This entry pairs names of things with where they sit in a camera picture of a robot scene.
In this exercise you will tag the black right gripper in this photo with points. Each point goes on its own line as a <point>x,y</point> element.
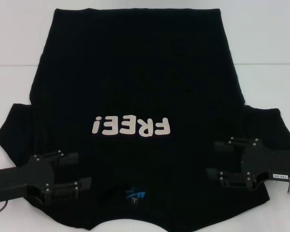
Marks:
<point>275,162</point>

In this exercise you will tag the black shirt with FREE print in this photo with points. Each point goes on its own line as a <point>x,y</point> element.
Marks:
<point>145,72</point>

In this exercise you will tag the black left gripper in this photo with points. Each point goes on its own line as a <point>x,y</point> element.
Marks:
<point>33,174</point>

